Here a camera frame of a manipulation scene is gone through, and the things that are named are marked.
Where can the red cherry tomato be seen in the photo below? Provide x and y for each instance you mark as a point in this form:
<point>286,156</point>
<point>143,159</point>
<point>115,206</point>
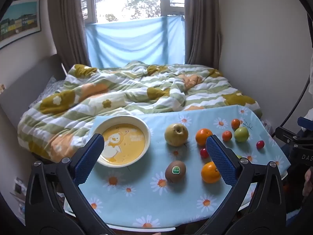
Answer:
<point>260,144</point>
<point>203,153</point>

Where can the small red tomato upper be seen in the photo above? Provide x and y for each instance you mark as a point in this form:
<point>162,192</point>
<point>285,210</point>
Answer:
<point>235,123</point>

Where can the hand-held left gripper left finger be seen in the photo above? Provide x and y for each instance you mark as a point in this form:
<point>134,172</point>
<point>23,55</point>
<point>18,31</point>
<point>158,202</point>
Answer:
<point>90,159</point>

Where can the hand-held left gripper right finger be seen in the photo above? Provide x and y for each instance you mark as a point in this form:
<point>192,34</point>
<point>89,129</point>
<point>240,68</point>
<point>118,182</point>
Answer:
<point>220,159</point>

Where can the green striped flower blanket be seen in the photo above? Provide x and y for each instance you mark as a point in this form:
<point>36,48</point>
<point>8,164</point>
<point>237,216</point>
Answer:
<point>122,93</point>

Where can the yellow-brown pear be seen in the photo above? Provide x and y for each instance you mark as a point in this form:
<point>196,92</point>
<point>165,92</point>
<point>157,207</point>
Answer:
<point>176,135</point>

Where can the green apple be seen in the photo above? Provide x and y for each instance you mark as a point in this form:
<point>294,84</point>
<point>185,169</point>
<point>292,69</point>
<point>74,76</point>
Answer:
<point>241,134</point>

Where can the grey patterned pillow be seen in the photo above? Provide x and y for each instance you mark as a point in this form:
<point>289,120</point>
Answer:
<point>50,85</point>

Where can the blue daisy print tablecloth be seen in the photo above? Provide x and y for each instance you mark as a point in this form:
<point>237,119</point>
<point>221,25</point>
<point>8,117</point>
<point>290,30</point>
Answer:
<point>146,200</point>

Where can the brown curtain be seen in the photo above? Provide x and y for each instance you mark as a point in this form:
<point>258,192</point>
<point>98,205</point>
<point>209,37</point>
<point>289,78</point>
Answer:
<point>203,22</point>
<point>68,22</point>

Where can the framed wall picture of houses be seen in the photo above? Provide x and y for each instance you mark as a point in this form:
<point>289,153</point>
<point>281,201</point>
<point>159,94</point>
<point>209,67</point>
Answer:
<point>19,19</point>

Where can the light blue window cloth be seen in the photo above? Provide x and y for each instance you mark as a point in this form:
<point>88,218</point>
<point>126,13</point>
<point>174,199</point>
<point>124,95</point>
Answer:
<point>134,41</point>

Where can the cream bowl with duck print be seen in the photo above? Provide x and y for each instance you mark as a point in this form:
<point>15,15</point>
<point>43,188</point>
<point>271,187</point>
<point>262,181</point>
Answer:
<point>129,137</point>

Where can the small tangerine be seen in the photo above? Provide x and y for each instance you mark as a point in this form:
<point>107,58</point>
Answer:
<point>227,135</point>

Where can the large orange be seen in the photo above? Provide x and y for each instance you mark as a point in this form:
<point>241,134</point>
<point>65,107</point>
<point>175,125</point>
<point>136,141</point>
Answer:
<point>203,137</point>
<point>209,173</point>

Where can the grey bed headboard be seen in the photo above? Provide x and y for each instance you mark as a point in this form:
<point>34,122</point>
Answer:
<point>27,85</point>

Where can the window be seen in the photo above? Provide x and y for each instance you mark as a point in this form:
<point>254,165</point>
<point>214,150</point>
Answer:
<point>132,0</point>

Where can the person's right hand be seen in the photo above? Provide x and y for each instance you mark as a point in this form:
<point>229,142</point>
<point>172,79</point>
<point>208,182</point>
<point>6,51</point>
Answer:
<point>308,183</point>

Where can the brown kiwi with green sticker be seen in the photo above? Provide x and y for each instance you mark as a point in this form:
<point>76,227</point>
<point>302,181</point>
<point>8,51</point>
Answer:
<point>175,171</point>

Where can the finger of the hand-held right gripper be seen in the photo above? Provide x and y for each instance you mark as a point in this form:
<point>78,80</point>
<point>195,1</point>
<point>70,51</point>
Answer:
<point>305,122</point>
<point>287,134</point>

